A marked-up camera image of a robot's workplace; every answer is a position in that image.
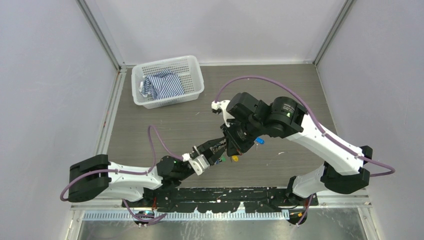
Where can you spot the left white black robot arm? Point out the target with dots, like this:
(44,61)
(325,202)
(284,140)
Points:
(97,177)

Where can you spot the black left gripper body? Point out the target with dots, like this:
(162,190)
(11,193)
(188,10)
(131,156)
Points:
(196,152)

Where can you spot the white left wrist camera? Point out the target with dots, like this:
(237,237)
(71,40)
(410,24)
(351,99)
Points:
(199,163)

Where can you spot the blue white striped cloth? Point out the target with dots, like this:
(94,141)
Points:
(162,85)

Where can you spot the aluminium frame rail left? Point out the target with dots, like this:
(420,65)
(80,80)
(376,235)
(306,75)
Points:
(107,124)

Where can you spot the slotted cable duct strip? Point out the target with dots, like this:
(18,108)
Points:
(239,215)

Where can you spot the white plastic perforated basket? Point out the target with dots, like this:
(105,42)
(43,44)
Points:
(186,67)

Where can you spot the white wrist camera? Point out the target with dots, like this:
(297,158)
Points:
(199,163)
(220,108)

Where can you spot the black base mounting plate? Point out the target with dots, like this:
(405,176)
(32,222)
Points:
(218,200)

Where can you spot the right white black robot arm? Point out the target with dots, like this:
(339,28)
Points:
(247,118)

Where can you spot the blue key tag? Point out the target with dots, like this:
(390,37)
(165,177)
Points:
(259,141)

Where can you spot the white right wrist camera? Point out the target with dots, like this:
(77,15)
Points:
(220,108)

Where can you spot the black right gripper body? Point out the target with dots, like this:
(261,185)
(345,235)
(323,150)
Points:
(241,135)

